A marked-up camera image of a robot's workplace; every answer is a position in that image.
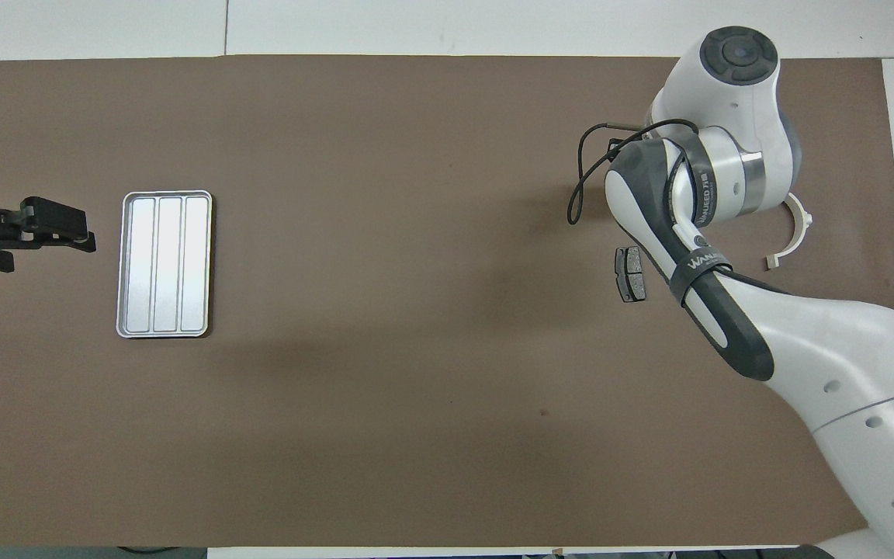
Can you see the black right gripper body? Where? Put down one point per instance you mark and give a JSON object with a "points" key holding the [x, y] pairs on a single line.
{"points": [[617, 147]]}

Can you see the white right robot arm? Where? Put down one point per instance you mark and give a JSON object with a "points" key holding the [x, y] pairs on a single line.
{"points": [[843, 349]]}

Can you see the silver metal tray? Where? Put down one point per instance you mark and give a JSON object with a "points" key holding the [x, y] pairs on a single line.
{"points": [[164, 264]]}

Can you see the dark grey rectangular brake pad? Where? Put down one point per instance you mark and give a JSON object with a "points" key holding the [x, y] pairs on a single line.
{"points": [[631, 276]]}

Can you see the brown table mat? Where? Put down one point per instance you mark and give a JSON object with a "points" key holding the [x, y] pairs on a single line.
{"points": [[416, 388]]}

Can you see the white curved plastic bracket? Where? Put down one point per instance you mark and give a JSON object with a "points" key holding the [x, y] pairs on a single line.
{"points": [[804, 225]]}

